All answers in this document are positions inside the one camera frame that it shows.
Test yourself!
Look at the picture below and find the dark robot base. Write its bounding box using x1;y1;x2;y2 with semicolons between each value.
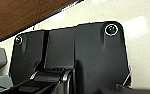
9;21;132;94

